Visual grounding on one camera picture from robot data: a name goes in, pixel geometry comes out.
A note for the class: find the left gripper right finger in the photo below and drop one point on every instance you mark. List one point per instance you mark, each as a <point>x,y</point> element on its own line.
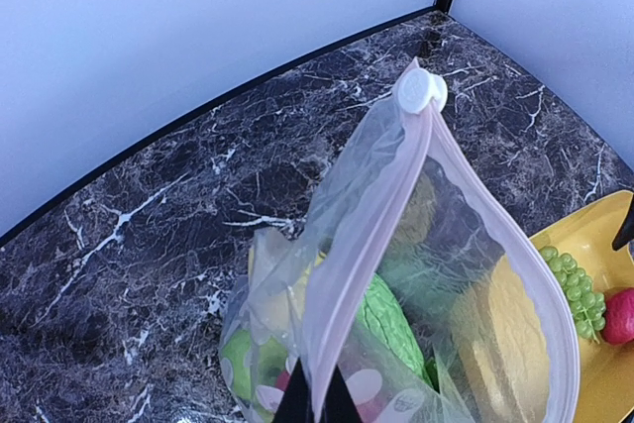
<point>339,406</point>

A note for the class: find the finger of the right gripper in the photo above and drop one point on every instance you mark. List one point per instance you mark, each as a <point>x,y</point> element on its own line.
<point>625,234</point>

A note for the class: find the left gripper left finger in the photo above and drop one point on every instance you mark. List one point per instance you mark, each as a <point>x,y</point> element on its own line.
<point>295,404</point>

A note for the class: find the green toy grapes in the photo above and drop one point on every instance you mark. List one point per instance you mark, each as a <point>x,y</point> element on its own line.
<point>587,305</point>

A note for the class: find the green toy cucumber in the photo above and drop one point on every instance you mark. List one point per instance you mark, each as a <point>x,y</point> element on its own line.
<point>394,344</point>

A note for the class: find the clear zip top bag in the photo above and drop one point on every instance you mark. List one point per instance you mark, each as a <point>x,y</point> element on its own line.
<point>401,201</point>

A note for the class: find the red toy apple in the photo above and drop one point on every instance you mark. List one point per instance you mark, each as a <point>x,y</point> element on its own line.
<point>282,380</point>

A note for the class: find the yellow toy apple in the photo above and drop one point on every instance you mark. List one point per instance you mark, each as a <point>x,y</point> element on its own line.
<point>278,273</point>

